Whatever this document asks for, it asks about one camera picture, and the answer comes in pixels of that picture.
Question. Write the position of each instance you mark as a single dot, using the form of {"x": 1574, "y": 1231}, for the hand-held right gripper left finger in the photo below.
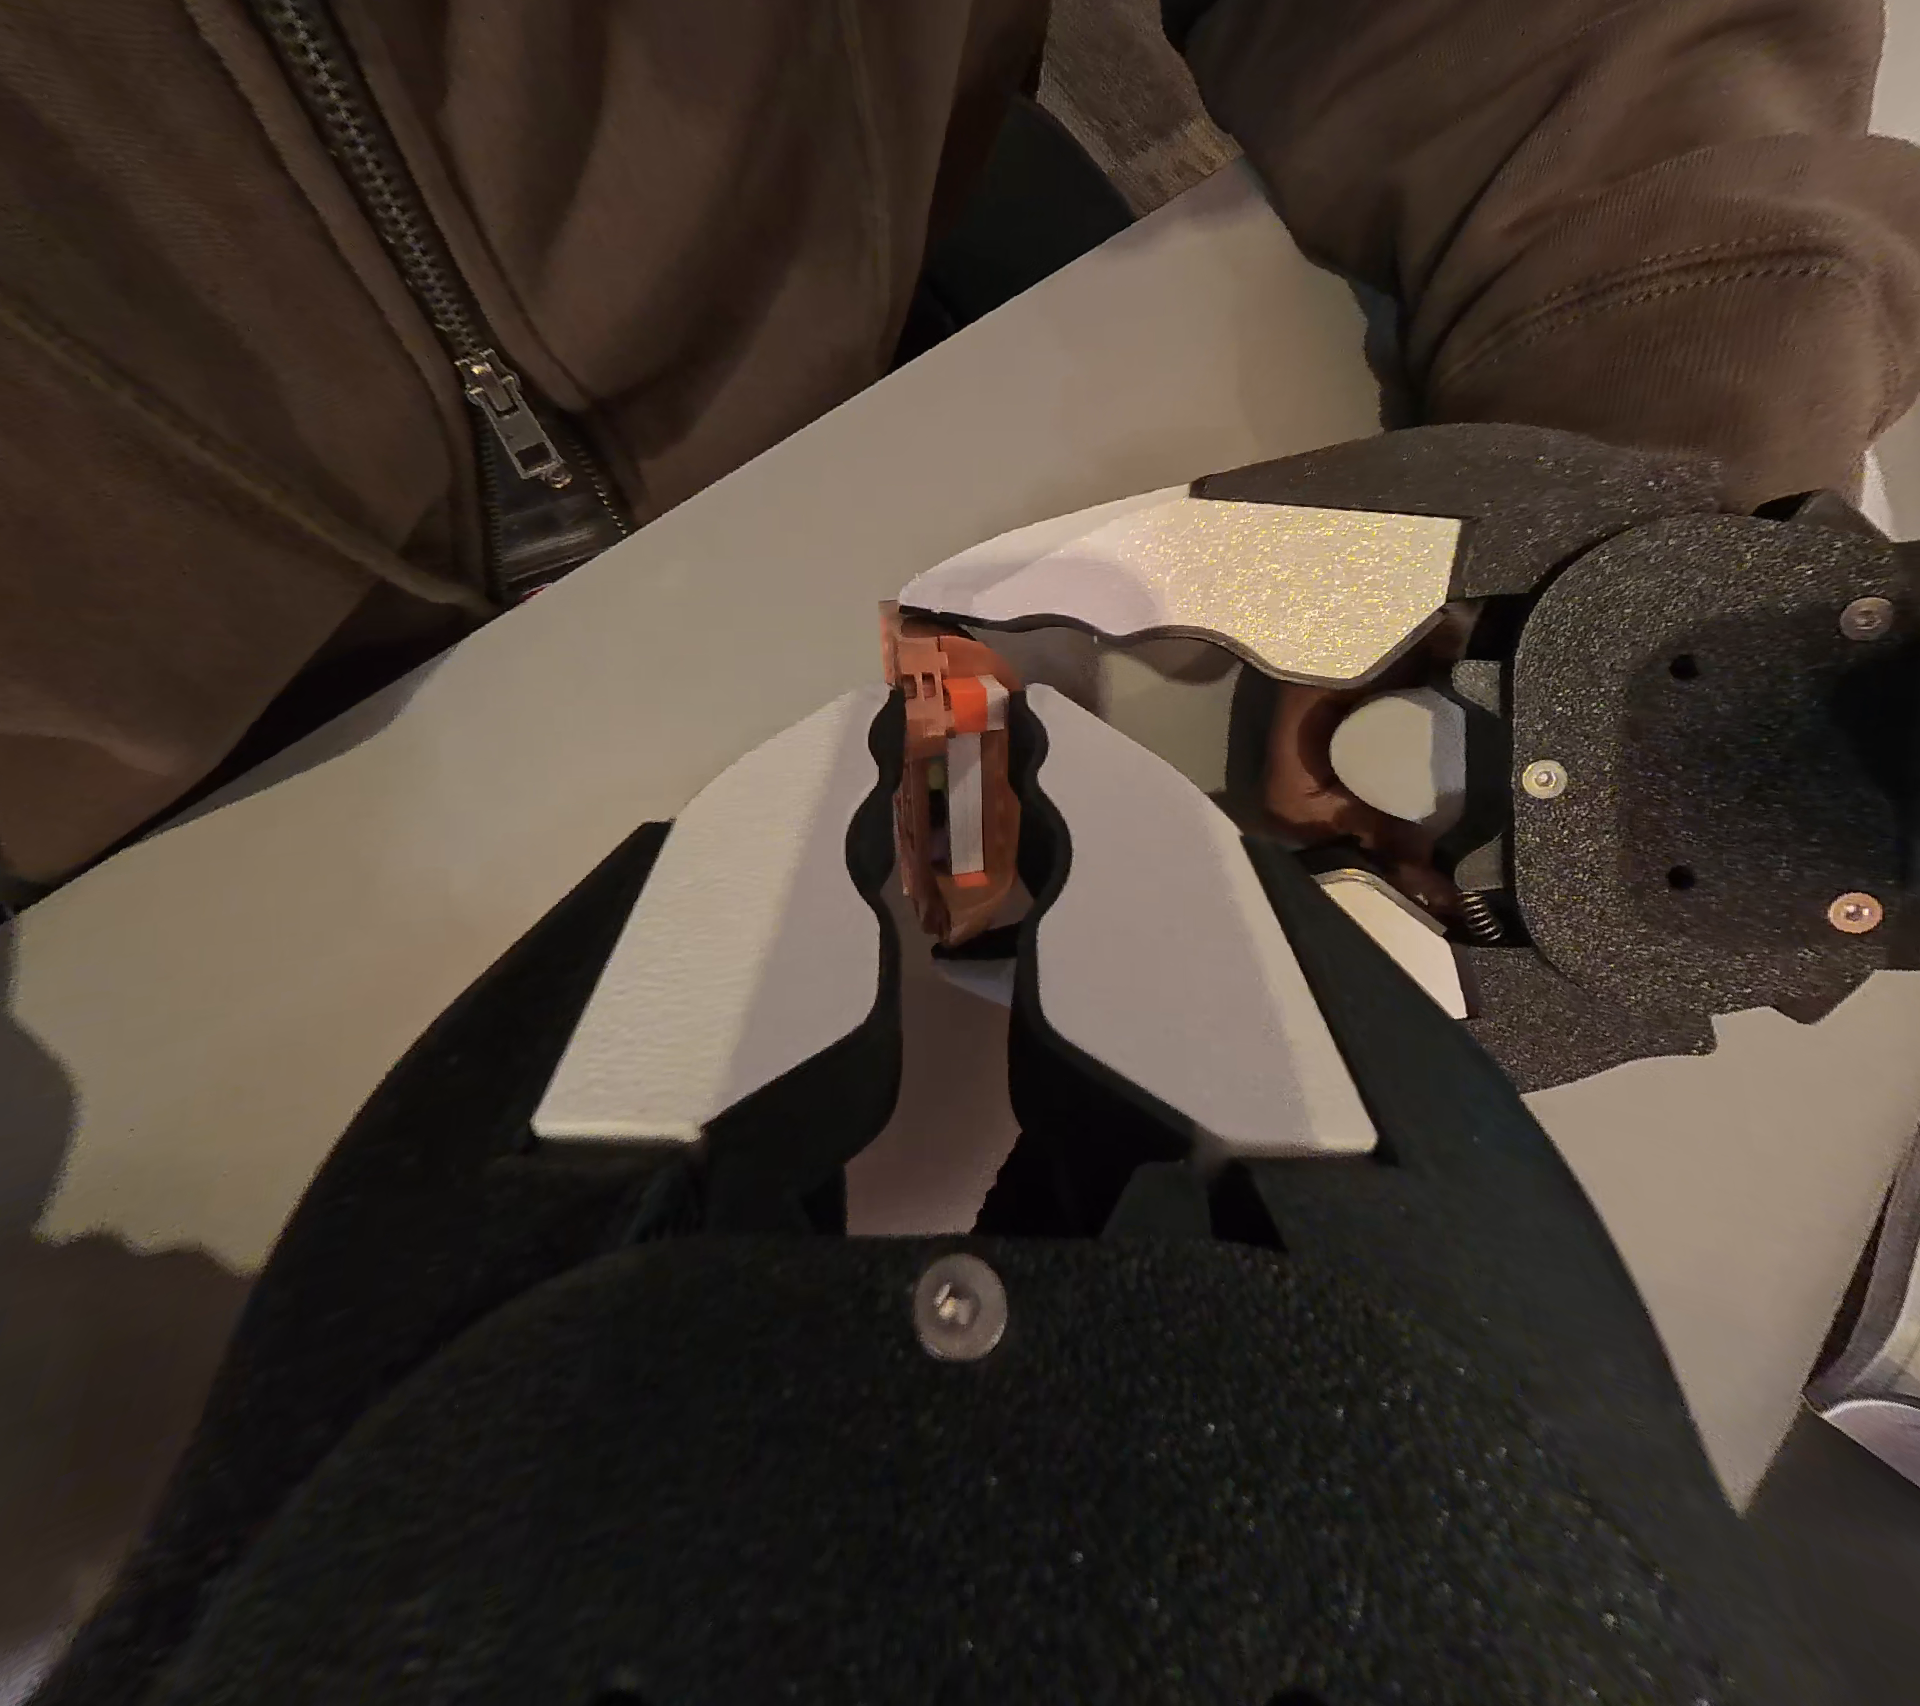
{"x": 721, "y": 957}

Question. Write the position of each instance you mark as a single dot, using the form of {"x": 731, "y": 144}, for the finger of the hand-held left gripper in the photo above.
{"x": 1304, "y": 581}
{"x": 1402, "y": 940}

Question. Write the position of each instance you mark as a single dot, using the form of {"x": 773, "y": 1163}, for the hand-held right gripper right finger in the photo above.
{"x": 1184, "y": 986}

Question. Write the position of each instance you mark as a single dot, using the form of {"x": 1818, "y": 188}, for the brown lego model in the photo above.
{"x": 922, "y": 747}

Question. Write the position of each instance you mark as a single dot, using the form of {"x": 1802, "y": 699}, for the person's left forearm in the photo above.
{"x": 1574, "y": 160}

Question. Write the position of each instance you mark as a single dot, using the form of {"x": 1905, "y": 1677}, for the person's left hand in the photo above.
{"x": 1293, "y": 769}

